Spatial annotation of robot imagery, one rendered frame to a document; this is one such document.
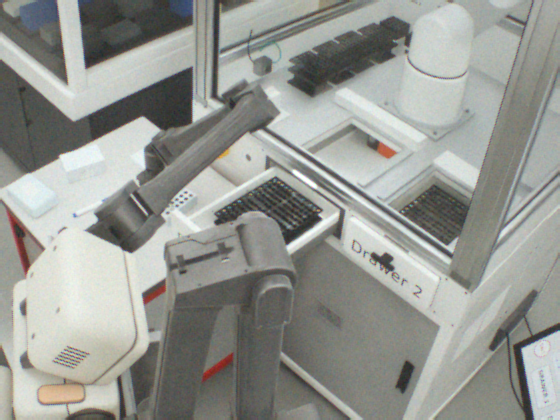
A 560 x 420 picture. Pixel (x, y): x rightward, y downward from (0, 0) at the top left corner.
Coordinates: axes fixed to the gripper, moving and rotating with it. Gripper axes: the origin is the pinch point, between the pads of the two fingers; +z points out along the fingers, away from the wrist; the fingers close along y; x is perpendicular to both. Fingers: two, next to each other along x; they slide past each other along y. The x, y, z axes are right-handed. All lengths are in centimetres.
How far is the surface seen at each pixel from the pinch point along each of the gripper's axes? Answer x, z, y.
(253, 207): -9.4, -9.0, -26.8
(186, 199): -8.0, 2.4, -3.4
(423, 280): -17, -10, -74
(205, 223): -0.5, -3.8, -18.0
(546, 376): -2, -22, -112
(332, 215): -21.3, -8.4, -43.5
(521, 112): -19, -65, -82
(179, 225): 8.5, -9.5, -17.4
